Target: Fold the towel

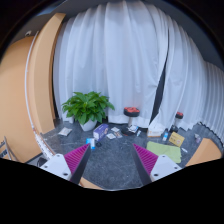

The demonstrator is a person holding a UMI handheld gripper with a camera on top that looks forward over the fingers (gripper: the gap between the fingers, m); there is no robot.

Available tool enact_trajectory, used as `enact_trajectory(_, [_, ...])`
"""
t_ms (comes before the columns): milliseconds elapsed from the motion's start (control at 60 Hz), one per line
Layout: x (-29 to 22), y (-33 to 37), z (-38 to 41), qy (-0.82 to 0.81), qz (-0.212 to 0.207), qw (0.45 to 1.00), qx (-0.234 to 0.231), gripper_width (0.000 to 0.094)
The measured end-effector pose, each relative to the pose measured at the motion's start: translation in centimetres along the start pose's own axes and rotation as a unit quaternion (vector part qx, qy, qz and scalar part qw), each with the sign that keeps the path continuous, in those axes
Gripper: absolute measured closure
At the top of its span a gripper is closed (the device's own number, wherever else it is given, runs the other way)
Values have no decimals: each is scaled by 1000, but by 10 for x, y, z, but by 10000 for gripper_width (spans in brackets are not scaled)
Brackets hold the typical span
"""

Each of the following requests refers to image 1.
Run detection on white bag on floor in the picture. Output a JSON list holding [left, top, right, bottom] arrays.
[[59, 127, 71, 136]]

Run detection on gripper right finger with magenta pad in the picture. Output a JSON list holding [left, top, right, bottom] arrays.
[[132, 144, 181, 185]]

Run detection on green potted plant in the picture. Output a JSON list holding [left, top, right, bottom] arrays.
[[62, 91, 115, 125]]

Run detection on orange wooden table corner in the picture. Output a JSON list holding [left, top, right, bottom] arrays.
[[186, 138, 222, 167]]

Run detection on white curtain right panel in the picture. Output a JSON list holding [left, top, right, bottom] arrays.
[[153, 14, 224, 144]]

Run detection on yellow cardboard box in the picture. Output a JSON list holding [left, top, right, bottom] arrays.
[[169, 132, 184, 147]]

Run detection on green folded towel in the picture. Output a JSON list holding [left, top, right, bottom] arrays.
[[146, 141, 181, 163]]

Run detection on white blue bottle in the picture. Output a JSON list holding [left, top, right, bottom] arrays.
[[162, 131, 168, 141]]

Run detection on white curtain panel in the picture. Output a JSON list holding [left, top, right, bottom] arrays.
[[153, 14, 224, 144], [53, 1, 168, 128]]

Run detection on white plant pot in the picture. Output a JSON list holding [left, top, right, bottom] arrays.
[[81, 120, 97, 131]]

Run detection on small blue white box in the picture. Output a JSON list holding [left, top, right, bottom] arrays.
[[86, 138, 95, 150]]

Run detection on purple and white box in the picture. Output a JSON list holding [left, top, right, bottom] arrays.
[[93, 124, 109, 141]]

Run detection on white curtain left panel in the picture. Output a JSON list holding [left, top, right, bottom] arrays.
[[53, 1, 168, 128]]

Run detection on red-topped black stool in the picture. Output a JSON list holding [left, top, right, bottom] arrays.
[[121, 107, 140, 136]]

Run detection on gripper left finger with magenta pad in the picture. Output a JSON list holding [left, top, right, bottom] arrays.
[[41, 144, 91, 184]]

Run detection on papers on floor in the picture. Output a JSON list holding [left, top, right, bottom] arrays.
[[107, 127, 122, 140]]

